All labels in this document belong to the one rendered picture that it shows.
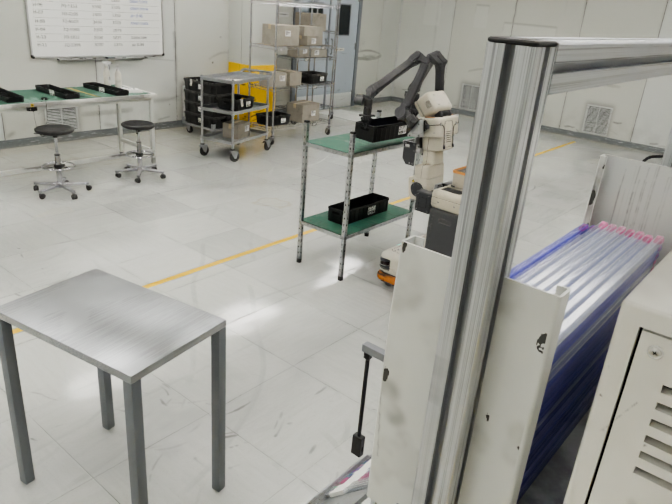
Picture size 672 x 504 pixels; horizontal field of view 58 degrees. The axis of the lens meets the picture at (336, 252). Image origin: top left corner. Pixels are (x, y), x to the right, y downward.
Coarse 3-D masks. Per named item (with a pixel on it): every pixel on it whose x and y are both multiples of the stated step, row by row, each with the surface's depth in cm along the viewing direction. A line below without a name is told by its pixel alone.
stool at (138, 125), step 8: (128, 120) 629; (136, 120) 632; (128, 128) 609; (136, 128) 608; (144, 128) 612; (152, 128) 622; (128, 152) 639; (136, 152) 634; (152, 152) 643; (128, 168) 635; (136, 168) 637; (144, 168) 639; (152, 168) 663; (120, 176) 633; (160, 176) 641
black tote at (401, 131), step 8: (376, 120) 437; (384, 120) 444; (392, 120) 452; (360, 128) 419; (368, 128) 414; (376, 128) 412; (384, 128) 419; (392, 128) 426; (400, 128) 434; (360, 136) 421; (368, 136) 416; (376, 136) 415; (384, 136) 422; (392, 136) 430; (400, 136) 437
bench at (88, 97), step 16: (32, 96) 587; (48, 96) 593; (80, 96) 606; (96, 96) 613; (112, 96) 620; (128, 96) 630; (144, 96) 644; (0, 112) 543; (80, 160) 614; (96, 160) 628; (0, 176) 559
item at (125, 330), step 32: (64, 288) 234; (96, 288) 236; (128, 288) 238; (0, 320) 216; (32, 320) 210; (64, 320) 212; (96, 320) 214; (128, 320) 215; (160, 320) 217; (192, 320) 219; (224, 320) 221; (0, 352) 222; (96, 352) 196; (128, 352) 197; (160, 352) 198; (224, 352) 226; (128, 384) 187; (224, 384) 232; (128, 416) 192; (224, 416) 238; (128, 448) 198; (224, 448) 244; (32, 480) 247; (224, 480) 251
